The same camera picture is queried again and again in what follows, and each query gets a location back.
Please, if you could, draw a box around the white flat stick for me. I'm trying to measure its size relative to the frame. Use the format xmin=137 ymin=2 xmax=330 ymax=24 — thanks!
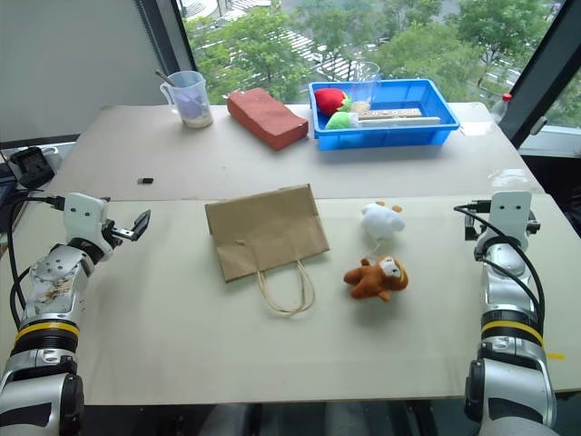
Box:
xmin=358 ymin=115 xmax=443 ymax=126

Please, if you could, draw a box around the brown paper bag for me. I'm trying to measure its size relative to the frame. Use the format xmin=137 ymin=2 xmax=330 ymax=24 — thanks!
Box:
xmin=203 ymin=183 xmax=331 ymax=315

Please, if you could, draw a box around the clear glass cup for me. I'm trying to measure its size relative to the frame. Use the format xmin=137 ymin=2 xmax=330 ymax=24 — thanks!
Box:
xmin=351 ymin=61 xmax=382 ymax=114

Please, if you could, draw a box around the red strawberry plush toy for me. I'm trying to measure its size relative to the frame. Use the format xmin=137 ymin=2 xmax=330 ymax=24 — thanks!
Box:
xmin=314 ymin=87 xmax=354 ymax=115

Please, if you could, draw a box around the clear bottle with red cap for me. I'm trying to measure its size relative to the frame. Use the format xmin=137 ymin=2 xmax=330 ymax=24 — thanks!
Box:
xmin=487 ymin=92 xmax=515 ymax=124

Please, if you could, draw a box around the green plush vegetable toy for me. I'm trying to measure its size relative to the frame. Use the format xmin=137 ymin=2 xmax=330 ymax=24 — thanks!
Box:
xmin=325 ymin=111 xmax=360 ymax=132

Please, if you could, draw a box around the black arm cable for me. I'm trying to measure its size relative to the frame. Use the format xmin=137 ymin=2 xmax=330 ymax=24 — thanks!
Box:
xmin=5 ymin=193 xmax=67 ymax=338
xmin=453 ymin=198 xmax=547 ymax=347

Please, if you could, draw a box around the clear plastic measuring cup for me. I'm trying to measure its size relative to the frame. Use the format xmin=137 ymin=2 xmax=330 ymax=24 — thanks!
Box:
xmin=159 ymin=70 xmax=214 ymax=130

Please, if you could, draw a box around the red brick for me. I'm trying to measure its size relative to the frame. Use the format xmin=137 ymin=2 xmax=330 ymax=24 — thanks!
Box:
xmin=226 ymin=87 xmax=310 ymax=152

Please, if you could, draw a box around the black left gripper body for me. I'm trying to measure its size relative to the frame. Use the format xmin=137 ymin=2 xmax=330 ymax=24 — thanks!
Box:
xmin=100 ymin=218 xmax=140 ymax=249

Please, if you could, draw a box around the wooden block with dots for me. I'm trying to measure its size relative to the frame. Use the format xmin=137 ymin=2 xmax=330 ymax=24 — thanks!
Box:
xmin=365 ymin=107 xmax=424 ymax=120

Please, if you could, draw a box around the dark window frame post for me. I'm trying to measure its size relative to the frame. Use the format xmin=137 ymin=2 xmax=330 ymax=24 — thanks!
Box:
xmin=508 ymin=0 xmax=581 ymax=147

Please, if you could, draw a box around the black charger device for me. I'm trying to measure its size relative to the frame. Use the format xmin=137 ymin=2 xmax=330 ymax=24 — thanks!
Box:
xmin=8 ymin=147 xmax=58 ymax=189

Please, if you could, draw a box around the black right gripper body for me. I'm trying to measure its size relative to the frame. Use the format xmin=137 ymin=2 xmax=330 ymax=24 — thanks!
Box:
xmin=463 ymin=210 xmax=542 ymax=241

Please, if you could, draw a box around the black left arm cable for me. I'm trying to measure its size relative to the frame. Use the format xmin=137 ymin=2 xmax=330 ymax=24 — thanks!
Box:
xmin=5 ymin=193 xmax=67 ymax=338

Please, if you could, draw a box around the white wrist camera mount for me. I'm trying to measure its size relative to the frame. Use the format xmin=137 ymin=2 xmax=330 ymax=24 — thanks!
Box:
xmin=62 ymin=192 xmax=114 ymax=263
xmin=480 ymin=191 xmax=533 ymax=249

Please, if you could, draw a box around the white plush toy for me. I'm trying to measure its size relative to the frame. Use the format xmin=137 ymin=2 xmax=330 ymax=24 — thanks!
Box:
xmin=360 ymin=201 xmax=407 ymax=255

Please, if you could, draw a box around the brown monkey plush toy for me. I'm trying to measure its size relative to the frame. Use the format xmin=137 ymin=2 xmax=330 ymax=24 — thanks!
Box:
xmin=342 ymin=254 xmax=409 ymax=303

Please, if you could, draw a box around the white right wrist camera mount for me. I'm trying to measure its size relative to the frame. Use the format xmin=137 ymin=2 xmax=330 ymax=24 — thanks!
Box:
xmin=480 ymin=191 xmax=533 ymax=249

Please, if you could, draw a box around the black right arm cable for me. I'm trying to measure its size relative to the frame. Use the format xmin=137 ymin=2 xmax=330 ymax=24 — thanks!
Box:
xmin=453 ymin=198 xmax=547 ymax=347

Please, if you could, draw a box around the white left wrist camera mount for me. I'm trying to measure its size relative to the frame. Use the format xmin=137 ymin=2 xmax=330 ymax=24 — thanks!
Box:
xmin=62 ymin=192 xmax=114 ymax=263

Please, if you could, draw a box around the blue plastic bin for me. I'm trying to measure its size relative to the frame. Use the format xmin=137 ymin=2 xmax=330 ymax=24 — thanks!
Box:
xmin=308 ymin=79 xmax=461 ymax=152

